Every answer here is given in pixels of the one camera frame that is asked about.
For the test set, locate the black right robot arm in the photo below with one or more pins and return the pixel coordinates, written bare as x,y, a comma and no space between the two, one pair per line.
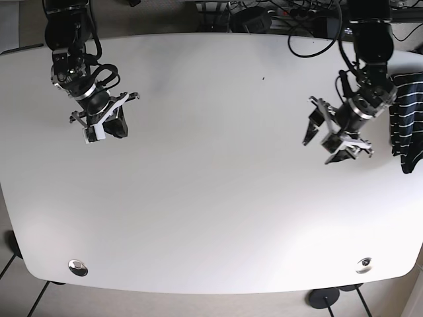
72,36

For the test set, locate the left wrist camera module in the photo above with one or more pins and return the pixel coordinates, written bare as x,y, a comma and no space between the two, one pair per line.
333,143

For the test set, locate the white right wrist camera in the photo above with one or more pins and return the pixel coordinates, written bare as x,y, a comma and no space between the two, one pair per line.
94,133

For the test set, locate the navy white striped T-shirt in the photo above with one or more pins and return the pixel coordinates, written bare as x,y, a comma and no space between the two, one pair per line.
405,116

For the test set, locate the left silver table grommet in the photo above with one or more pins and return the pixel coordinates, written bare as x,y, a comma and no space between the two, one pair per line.
78,268

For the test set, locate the black box under table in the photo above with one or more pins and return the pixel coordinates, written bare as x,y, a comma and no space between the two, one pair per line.
252,20

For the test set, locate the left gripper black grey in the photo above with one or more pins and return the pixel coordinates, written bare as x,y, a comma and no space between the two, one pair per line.
346,121

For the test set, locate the right silver table grommet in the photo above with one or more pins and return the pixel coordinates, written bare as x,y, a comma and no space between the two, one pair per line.
364,265

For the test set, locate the black round stand base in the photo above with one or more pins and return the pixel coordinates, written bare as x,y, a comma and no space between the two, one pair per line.
323,298

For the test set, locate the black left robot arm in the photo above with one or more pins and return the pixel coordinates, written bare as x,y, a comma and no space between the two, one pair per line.
365,42

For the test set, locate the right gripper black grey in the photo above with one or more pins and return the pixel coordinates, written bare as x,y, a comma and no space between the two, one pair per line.
96,104

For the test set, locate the silver table grommet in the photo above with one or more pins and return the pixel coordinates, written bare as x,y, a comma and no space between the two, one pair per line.
364,265
78,268

